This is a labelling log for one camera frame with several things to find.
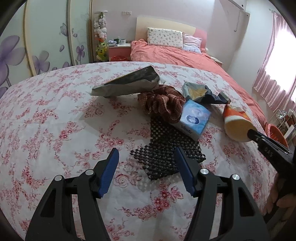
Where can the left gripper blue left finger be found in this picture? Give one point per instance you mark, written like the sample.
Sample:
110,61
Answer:
106,176

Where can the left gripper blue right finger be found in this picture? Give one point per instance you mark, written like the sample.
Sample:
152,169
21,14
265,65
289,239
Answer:
188,177

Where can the black mesh mat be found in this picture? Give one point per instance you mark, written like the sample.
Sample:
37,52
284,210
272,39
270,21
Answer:
157,158

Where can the blue tissue pack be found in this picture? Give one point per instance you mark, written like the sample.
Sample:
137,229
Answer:
193,120

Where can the orange white snack bag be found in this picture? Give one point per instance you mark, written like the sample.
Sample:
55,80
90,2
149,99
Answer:
237,123

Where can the yellow lemon snack wrapper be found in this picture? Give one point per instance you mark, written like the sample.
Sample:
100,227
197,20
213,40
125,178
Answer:
143,80

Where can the orange plastic laundry basket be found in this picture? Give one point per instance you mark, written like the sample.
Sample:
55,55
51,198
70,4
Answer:
274,133

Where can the brown knitted scrunchie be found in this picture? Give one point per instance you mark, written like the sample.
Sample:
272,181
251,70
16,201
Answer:
165,102

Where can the pink floral tablecloth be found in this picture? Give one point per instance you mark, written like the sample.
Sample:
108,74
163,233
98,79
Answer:
51,125

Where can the navy yellow small wrapper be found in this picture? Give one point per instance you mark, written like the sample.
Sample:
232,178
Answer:
202,94

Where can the pink window curtain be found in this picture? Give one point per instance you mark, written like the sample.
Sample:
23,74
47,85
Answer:
275,81

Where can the pink right nightstand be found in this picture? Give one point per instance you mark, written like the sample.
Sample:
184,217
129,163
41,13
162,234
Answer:
217,61

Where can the pink nightstand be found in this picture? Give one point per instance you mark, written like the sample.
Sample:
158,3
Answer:
217,61
120,50

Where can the red bin under nightstand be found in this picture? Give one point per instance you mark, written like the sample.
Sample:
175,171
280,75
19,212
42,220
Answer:
118,59

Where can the pink left nightstand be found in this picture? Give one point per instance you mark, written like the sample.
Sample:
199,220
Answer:
120,50

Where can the striped pink pillow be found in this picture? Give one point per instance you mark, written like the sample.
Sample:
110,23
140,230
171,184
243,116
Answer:
192,44

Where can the bed with coral duvet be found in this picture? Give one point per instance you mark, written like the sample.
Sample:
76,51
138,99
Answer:
142,51

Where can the white floral pillow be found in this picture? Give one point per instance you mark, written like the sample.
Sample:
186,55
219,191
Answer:
165,37

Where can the stuffed toys hanging column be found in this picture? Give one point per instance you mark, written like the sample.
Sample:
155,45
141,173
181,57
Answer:
100,36

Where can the floral sliding wardrobe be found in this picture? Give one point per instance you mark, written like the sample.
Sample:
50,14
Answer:
41,36

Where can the white wire rack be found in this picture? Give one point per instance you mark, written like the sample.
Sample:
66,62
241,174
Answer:
285,122

